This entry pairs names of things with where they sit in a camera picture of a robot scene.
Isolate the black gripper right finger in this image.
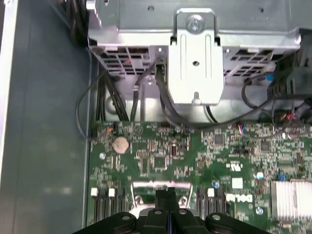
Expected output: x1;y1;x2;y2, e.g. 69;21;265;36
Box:
168;188;268;234

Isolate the thin black wire loop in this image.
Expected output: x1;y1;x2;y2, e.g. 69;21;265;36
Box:
76;82;98;141

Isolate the grey black cable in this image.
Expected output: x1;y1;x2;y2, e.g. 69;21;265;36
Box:
130;67;156;122

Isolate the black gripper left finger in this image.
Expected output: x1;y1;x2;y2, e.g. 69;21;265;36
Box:
72;190;171;234

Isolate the silver metal cage bracket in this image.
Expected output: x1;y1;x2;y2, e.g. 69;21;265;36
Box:
168;8;225;106

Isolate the black power cable bundle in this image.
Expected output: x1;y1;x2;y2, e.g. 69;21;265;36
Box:
96;73;130;122

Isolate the metal socket cover frame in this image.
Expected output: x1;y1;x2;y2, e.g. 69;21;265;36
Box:
130;180;195;208

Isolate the white square board sticker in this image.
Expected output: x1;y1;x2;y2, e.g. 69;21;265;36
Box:
231;177;244;189

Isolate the round coin cell battery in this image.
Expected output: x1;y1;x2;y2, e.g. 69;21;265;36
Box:
112;136;129;154

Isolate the silver metal drive cage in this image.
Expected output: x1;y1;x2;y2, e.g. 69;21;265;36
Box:
87;0;303;81

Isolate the CPU socket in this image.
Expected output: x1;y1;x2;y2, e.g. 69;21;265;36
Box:
130;196;195;216

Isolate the black grey PC case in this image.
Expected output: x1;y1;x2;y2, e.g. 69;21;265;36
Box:
0;0;312;234

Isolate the thick black cable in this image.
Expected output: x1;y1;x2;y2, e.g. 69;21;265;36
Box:
155;60;276;130

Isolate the green motherboard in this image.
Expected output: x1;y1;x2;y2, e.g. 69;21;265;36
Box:
89;120;312;234

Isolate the silver finned chipset heatsink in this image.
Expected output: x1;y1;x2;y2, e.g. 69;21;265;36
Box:
270;179;312;220

